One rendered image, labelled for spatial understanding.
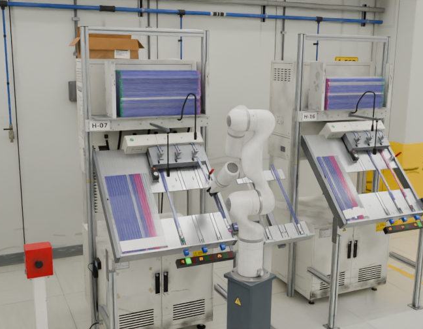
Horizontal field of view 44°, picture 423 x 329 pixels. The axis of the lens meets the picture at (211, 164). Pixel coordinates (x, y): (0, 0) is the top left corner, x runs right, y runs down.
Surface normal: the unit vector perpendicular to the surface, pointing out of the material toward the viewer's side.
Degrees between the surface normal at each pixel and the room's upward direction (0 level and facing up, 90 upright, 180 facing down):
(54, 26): 90
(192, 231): 42
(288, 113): 90
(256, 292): 90
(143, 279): 90
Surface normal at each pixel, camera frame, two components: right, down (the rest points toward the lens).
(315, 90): -0.91, 0.07
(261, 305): 0.69, 0.15
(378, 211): 0.29, -0.57
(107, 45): 0.45, 0.02
